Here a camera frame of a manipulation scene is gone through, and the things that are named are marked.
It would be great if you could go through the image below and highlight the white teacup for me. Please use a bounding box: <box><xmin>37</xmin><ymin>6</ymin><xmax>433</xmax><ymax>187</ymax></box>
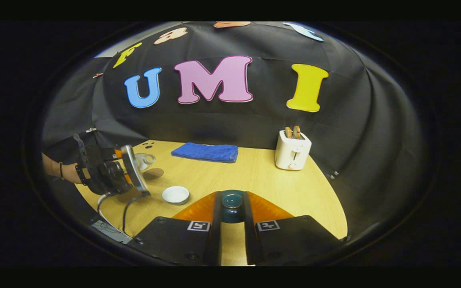
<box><xmin>162</xmin><ymin>186</ymin><xmax>190</xmax><ymax>205</ymax></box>

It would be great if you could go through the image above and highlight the clear plastic water bottle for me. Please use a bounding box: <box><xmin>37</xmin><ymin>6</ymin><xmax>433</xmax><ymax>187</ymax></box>
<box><xmin>134</xmin><ymin>153</ymin><xmax>157</xmax><ymax>171</ymax></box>

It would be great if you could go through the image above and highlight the black backdrop cloth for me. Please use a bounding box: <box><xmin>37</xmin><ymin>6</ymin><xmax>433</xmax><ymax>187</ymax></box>
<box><xmin>42</xmin><ymin>22</ymin><xmax>427</xmax><ymax>240</ymax></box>

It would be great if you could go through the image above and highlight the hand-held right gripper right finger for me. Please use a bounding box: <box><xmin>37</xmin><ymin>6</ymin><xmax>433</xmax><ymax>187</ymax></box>
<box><xmin>243</xmin><ymin>191</ymin><xmax>345</xmax><ymax>266</ymax></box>

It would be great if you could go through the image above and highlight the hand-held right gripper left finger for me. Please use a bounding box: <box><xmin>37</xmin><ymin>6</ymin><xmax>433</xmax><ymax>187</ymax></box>
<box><xmin>128</xmin><ymin>191</ymin><xmax>223</xmax><ymax>266</ymax></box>

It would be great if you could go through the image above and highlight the dark teal teacup lid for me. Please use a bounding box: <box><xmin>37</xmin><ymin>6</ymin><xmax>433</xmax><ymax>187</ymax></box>
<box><xmin>220</xmin><ymin>190</ymin><xmax>246</xmax><ymax>224</ymax></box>

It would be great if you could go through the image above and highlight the white toaster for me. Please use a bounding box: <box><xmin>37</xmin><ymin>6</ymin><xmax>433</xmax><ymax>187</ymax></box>
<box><xmin>275</xmin><ymin>130</ymin><xmax>312</xmax><ymax>171</ymax></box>

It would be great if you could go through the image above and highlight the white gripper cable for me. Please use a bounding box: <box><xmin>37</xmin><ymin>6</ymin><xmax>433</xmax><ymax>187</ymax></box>
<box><xmin>96</xmin><ymin>192</ymin><xmax>114</xmax><ymax>225</ymax></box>

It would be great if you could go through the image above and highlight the white paper sheet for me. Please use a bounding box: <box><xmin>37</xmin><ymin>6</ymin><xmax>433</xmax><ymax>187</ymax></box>
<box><xmin>91</xmin><ymin>220</ymin><xmax>133</xmax><ymax>244</ymax></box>

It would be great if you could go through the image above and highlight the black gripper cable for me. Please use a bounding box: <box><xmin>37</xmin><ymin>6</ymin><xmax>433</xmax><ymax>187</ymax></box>
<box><xmin>122</xmin><ymin>194</ymin><xmax>144</xmax><ymax>236</ymax></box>

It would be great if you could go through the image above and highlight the blue folded towel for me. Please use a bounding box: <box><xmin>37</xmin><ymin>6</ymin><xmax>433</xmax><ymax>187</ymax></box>
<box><xmin>171</xmin><ymin>142</ymin><xmax>239</xmax><ymax>164</ymax></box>

